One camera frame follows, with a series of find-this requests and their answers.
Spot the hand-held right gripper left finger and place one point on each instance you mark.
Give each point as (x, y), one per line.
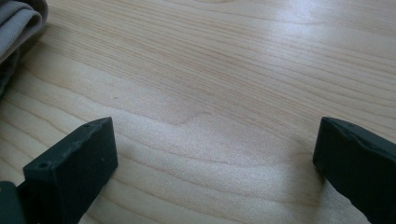
(73, 168)

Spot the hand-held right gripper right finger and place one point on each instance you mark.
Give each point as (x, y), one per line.
(361, 165)

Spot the grey cloth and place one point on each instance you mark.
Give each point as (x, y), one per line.
(15, 25)

